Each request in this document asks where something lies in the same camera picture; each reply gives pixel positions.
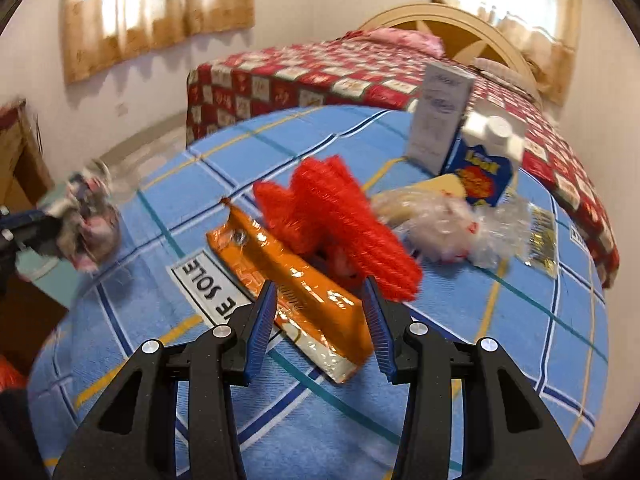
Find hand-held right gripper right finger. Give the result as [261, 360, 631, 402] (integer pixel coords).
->
[362, 276, 583, 480]

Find grey wrapper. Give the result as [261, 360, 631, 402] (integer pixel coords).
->
[52, 160, 121, 273]

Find pale yellow packet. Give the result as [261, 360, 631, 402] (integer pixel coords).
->
[420, 172, 466, 198]

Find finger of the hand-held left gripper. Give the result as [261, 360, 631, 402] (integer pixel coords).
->
[0, 209, 56, 226]
[0, 222, 63, 258]

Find blue white capped carton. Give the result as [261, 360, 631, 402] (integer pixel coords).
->
[441, 112, 527, 208]

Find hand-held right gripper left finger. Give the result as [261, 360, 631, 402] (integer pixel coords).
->
[52, 280, 278, 480]

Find bed with red quilt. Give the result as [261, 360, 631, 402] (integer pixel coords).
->
[186, 42, 621, 288]

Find pink pillow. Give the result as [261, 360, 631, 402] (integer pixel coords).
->
[345, 27, 445, 58]

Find cream arched headboard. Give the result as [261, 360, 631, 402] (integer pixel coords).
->
[357, 2, 541, 98]

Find blue plaid tablecloth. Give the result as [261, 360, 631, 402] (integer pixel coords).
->
[27, 105, 611, 480]

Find brown wooden cabinet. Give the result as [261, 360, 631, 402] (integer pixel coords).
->
[0, 99, 68, 376]

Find white yellow plastic bag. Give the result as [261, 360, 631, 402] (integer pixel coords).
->
[370, 187, 483, 265]

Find striped pillow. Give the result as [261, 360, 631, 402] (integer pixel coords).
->
[472, 56, 531, 88]

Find dark red cloth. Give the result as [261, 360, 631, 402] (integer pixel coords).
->
[0, 102, 26, 128]

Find tall white carton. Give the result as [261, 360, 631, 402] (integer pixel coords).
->
[404, 62, 476, 170]

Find light blue waste bin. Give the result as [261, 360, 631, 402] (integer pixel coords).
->
[12, 250, 76, 308]

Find orange snack wrapper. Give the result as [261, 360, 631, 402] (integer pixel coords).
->
[206, 197, 373, 386]

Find orange plastic bag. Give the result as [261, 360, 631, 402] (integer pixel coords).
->
[0, 355, 26, 391]

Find red foam net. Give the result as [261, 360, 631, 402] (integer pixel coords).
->
[252, 156, 425, 303]

